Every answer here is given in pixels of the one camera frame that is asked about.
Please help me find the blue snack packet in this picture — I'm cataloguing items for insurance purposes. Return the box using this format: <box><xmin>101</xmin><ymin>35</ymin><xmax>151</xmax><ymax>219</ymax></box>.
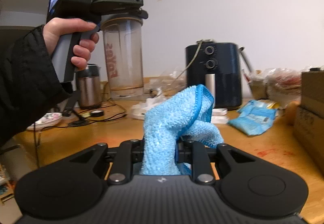
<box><xmin>236</xmin><ymin>99</ymin><xmax>269</xmax><ymax>113</ymax></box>
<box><xmin>227</xmin><ymin>106</ymin><xmax>278</xmax><ymax>137</ymax></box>

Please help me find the clear shaker bottle grey lid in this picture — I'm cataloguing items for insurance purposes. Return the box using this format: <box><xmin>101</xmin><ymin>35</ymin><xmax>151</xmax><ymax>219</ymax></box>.
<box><xmin>100</xmin><ymin>10</ymin><xmax>149</xmax><ymax>98</ymax></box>

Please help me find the small clear plastic bag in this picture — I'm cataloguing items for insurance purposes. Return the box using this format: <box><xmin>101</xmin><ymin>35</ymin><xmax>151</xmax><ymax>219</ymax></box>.
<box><xmin>146</xmin><ymin>87</ymin><xmax>168</xmax><ymax>103</ymax></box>

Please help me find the grey plastic tube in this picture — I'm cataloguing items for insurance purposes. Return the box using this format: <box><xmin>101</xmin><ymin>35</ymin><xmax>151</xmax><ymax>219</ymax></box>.
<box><xmin>238</xmin><ymin>46</ymin><xmax>254</xmax><ymax>73</ymax></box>

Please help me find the blue microfiber cloth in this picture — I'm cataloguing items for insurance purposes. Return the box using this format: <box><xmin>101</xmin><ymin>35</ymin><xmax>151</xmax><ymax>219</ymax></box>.
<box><xmin>140</xmin><ymin>84</ymin><xmax>225</xmax><ymax>176</ymax></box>

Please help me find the orange fruit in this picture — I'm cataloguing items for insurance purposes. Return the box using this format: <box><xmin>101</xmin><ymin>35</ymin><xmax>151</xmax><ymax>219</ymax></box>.
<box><xmin>287</xmin><ymin>101</ymin><xmax>302</xmax><ymax>119</ymax></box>

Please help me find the black phone stand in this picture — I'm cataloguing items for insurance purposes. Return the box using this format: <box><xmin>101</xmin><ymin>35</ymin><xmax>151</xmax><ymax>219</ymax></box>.
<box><xmin>62</xmin><ymin>92</ymin><xmax>90</xmax><ymax>127</ymax></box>

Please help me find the beige cable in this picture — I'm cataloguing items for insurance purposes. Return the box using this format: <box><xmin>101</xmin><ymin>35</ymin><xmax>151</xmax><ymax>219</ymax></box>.
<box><xmin>177</xmin><ymin>41</ymin><xmax>203</xmax><ymax>79</ymax></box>

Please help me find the person's left hand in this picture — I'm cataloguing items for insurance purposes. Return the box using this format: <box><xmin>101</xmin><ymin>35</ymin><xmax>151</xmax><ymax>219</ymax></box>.
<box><xmin>42</xmin><ymin>18</ymin><xmax>100</xmax><ymax>71</ymax></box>

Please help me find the clear bag of stacked food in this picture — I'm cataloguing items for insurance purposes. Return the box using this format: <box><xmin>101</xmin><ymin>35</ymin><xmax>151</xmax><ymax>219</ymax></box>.
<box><xmin>264</xmin><ymin>68</ymin><xmax>302</xmax><ymax>108</ymax></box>

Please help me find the black cable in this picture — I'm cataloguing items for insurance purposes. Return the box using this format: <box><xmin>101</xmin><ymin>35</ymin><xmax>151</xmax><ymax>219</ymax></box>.
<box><xmin>35</xmin><ymin>110</ymin><xmax>127</xmax><ymax>169</ymax></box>

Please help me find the white plate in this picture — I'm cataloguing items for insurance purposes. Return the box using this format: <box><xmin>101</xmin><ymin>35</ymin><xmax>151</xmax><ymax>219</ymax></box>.
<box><xmin>26</xmin><ymin>112</ymin><xmax>63</xmax><ymax>130</ymax></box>

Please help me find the yellow packet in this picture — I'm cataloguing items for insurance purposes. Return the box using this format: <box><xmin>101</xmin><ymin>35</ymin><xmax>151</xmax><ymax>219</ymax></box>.
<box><xmin>263</xmin><ymin>101</ymin><xmax>280</xmax><ymax>110</ymax></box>

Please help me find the clear bag of dried grains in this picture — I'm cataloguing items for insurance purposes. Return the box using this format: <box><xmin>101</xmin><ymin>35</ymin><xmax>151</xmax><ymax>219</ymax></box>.
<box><xmin>144</xmin><ymin>69</ymin><xmax>188</xmax><ymax>96</ymax></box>

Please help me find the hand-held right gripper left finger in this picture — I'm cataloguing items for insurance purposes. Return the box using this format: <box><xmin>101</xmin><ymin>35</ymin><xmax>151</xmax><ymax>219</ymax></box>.
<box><xmin>68</xmin><ymin>139</ymin><xmax>145</xmax><ymax>186</ymax></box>

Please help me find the small white open box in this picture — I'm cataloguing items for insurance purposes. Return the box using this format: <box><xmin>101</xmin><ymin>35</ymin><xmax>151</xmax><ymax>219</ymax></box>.
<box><xmin>131</xmin><ymin>103</ymin><xmax>150</xmax><ymax>120</ymax></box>

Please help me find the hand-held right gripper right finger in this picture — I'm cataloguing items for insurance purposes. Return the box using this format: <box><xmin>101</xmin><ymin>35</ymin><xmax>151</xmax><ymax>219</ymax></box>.
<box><xmin>177</xmin><ymin>140</ymin><xmax>256</xmax><ymax>186</ymax></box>

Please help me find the cardboard box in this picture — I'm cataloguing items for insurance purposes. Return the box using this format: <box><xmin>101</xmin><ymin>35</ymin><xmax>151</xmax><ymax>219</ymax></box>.
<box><xmin>293</xmin><ymin>70</ymin><xmax>324</xmax><ymax>164</ymax></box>

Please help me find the dark blue air fryer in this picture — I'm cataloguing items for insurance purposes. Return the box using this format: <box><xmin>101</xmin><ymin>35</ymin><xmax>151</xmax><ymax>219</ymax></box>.
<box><xmin>184</xmin><ymin>41</ymin><xmax>243</xmax><ymax>111</ymax></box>

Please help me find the steel electric kettle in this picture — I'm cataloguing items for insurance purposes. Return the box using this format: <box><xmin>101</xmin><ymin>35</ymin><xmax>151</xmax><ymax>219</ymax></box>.
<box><xmin>76</xmin><ymin>63</ymin><xmax>102</xmax><ymax>110</ymax></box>

